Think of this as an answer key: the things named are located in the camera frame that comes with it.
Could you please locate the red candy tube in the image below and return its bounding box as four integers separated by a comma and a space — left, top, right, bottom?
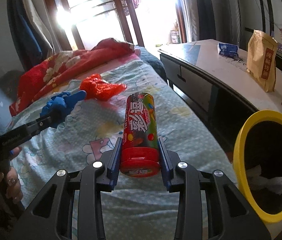
120, 92, 160, 178

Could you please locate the blue glove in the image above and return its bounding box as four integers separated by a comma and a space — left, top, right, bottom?
40, 90, 86, 128

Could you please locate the red plastic bag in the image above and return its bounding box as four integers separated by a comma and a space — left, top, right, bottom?
79, 73, 127, 101

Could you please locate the yellow rim trash bin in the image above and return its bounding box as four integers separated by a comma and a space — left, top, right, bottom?
233, 110, 282, 223

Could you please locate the left hand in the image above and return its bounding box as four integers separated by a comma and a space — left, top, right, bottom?
0, 146, 24, 209

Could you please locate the red floral quilt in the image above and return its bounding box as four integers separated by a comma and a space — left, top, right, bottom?
9, 38, 135, 116

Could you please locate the light blue cartoon bedsheet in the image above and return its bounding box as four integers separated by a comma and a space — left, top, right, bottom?
12, 60, 235, 239

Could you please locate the white crumpled paper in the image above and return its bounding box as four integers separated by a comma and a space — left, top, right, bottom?
245, 165, 282, 195

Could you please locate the blue tissue pack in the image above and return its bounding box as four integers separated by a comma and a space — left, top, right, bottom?
217, 42, 238, 59

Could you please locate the brown paper bag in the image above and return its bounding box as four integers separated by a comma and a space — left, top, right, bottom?
247, 30, 278, 93

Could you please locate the dark curtain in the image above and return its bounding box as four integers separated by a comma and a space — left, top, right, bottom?
183, 0, 216, 42

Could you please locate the grey standing air conditioner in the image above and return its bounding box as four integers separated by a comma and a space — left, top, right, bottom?
211, 0, 241, 45

